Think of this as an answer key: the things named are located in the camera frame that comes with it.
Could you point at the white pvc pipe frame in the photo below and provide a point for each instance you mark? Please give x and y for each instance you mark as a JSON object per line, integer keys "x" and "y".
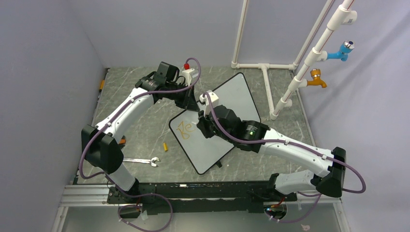
{"x": 305, "y": 60}

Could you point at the white whiteboard black frame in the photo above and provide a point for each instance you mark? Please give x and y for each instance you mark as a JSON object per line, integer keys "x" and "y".
{"x": 203, "y": 153}

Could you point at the orange-tipped tool at edge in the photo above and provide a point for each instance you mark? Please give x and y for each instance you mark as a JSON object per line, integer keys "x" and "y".
{"x": 106, "y": 70}

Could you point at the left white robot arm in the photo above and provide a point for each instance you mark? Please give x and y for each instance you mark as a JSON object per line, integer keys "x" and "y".
{"x": 100, "y": 143}

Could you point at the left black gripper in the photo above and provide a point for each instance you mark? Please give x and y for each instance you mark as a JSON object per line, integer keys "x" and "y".
{"x": 188, "y": 102}

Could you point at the orange brass faucet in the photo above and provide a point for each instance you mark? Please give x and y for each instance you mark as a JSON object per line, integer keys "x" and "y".
{"x": 316, "y": 79}

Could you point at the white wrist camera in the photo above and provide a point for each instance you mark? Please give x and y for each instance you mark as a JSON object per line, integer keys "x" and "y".
{"x": 209, "y": 99}
{"x": 187, "y": 75}

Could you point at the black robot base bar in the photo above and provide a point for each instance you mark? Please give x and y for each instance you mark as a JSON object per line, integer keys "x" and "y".
{"x": 191, "y": 197}

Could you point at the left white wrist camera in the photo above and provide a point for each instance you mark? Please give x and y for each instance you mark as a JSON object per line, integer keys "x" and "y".
{"x": 187, "y": 75}

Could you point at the blue faucet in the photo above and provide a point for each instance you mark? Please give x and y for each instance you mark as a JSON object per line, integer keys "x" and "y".
{"x": 343, "y": 52}

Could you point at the silver open-end wrench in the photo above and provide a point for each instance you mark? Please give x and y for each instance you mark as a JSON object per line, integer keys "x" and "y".
{"x": 151, "y": 161}

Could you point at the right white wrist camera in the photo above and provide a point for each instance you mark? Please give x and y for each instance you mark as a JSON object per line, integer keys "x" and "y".
{"x": 209, "y": 99}

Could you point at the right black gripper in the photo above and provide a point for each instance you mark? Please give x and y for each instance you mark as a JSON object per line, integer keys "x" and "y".
{"x": 202, "y": 124}

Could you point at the yellow marker cap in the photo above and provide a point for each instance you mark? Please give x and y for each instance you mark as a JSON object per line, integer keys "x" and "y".
{"x": 165, "y": 147}

